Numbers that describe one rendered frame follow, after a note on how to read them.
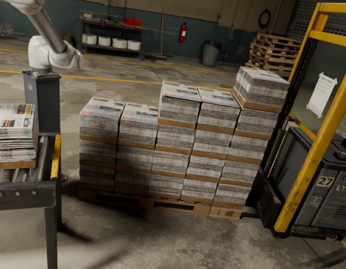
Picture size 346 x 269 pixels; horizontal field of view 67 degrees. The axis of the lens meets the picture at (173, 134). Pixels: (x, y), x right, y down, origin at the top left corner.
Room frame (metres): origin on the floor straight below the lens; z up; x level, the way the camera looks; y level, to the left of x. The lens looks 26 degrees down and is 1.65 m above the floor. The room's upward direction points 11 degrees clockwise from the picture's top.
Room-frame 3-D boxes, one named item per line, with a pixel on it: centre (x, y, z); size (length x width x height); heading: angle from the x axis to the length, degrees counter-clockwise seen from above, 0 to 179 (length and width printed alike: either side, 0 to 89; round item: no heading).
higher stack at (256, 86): (2.05, -0.58, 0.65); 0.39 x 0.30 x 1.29; 6
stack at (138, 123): (1.97, 0.14, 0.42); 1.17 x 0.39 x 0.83; 96
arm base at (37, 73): (1.90, 1.09, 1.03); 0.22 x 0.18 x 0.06; 147
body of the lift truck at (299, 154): (2.13, -1.38, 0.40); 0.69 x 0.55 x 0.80; 6
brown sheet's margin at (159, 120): (1.99, 0.01, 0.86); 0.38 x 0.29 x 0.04; 7
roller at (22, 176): (1.14, 0.74, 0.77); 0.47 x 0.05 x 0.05; 23
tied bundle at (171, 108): (1.99, 0.01, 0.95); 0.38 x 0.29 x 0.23; 7
